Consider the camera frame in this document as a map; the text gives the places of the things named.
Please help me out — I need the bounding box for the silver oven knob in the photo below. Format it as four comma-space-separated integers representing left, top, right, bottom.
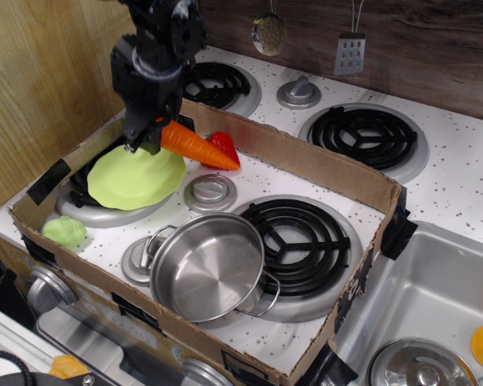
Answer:
180, 358, 224, 386
27, 265, 77, 314

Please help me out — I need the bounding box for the silver pot lid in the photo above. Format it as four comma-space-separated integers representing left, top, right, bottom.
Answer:
366, 338, 479, 386

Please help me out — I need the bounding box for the red toy strawberry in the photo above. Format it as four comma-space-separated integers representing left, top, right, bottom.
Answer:
206, 131, 241, 170

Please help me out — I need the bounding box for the silver oven knob right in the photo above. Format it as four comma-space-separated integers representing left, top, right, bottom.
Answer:
180, 358, 224, 386

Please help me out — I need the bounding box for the stainless steel pot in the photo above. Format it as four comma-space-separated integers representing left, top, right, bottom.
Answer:
150, 213, 278, 328

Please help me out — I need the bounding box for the hanging metal slotted spatula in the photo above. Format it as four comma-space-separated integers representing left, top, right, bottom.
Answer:
333, 1, 366, 76

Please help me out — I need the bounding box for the hanging perforated metal spoon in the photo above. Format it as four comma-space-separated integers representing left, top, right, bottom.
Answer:
251, 1, 287, 57

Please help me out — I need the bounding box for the orange toy carrot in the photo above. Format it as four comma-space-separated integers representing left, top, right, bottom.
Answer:
160, 121, 240, 170

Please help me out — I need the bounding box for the silver oven knob left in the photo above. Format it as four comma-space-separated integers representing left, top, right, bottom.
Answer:
27, 265, 77, 314

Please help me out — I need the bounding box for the black cable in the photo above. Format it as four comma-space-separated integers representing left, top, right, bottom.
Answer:
0, 348, 35, 386

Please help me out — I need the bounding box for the front left black burner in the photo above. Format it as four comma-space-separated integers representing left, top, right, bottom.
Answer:
56, 138, 176, 228

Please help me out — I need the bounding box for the light green plastic plate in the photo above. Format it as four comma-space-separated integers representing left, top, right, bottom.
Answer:
87, 146, 186, 211

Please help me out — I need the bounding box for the silver knob front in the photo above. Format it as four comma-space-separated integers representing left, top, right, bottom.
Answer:
121, 236, 163, 287

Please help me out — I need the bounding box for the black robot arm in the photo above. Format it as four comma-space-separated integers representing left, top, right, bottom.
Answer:
110, 1, 208, 154

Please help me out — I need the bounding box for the orange toy food piece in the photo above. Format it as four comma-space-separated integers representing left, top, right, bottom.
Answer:
48, 355, 89, 380

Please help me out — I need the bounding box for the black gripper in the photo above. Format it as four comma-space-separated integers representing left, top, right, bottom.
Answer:
112, 60, 182, 155

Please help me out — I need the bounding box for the front right black burner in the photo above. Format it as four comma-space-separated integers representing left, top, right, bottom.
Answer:
233, 195, 362, 322

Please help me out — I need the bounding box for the silver knob back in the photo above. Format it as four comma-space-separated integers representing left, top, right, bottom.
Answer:
276, 76, 322, 109

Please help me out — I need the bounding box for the green toy lettuce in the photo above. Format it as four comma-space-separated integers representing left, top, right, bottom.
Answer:
42, 216, 87, 249

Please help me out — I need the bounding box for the silver knob centre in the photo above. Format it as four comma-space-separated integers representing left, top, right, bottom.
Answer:
184, 174, 237, 213

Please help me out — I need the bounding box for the brown cardboard fence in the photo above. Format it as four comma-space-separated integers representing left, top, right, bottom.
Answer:
10, 101, 407, 385

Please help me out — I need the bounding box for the silver toy sink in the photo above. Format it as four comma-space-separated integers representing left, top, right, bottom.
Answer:
335, 222, 483, 385

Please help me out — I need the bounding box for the back right black burner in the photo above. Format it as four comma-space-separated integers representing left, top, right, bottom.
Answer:
299, 103, 429, 184

